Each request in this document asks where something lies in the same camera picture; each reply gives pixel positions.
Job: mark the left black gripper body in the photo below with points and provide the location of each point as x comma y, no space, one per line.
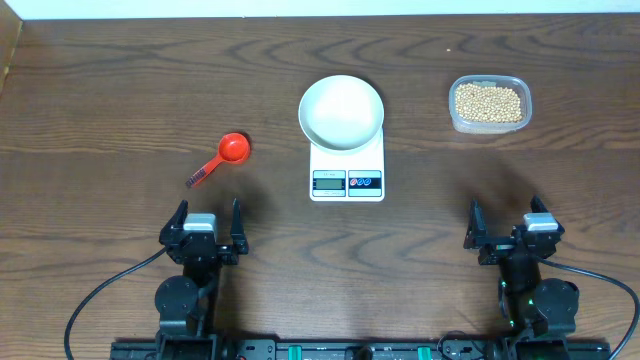
219,254

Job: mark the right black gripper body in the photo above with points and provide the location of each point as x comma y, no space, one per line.
496,249

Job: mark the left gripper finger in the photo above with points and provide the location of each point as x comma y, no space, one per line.
176,222
237,232

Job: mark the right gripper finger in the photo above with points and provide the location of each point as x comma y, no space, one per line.
537,206
476,232

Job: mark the red plastic measuring scoop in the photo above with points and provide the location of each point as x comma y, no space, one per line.
233,148

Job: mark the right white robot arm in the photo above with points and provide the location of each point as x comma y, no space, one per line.
541,311

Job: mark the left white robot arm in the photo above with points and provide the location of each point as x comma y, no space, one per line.
186,303

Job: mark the white digital kitchen scale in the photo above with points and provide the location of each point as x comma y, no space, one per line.
357,176

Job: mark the white round bowl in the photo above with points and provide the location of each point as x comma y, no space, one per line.
341,113

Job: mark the clear plastic container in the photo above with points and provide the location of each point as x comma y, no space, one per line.
514,83

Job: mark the pile of soybeans in container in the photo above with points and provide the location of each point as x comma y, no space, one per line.
487,104

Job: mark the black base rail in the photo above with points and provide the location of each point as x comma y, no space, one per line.
267,349

